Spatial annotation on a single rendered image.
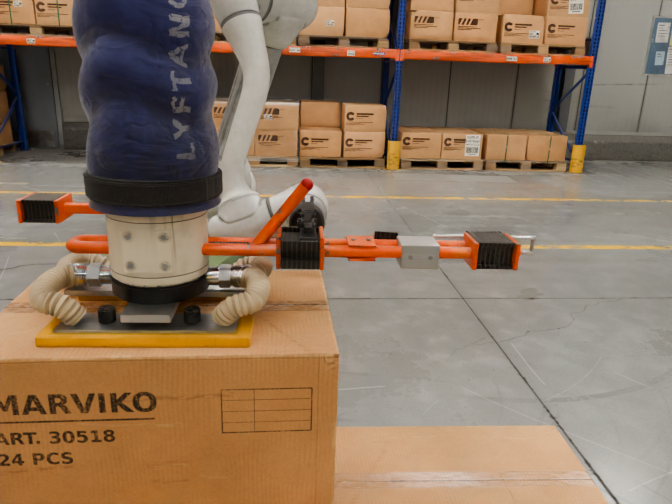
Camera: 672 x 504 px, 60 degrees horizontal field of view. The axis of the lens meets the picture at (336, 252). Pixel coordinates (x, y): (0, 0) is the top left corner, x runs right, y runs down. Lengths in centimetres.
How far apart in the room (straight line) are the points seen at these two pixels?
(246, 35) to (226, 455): 93
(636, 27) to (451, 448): 992
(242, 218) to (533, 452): 86
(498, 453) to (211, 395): 74
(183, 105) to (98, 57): 13
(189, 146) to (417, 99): 879
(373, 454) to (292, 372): 49
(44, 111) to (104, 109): 911
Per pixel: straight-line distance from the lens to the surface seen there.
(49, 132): 1008
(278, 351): 95
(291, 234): 106
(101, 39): 95
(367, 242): 104
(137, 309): 101
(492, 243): 107
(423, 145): 843
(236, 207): 134
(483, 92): 995
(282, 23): 160
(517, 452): 148
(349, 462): 137
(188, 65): 95
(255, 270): 104
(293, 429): 102
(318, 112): 863
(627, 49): 1091
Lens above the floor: 139
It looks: 18 degrees down
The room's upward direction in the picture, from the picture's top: 2 degrees clockwise
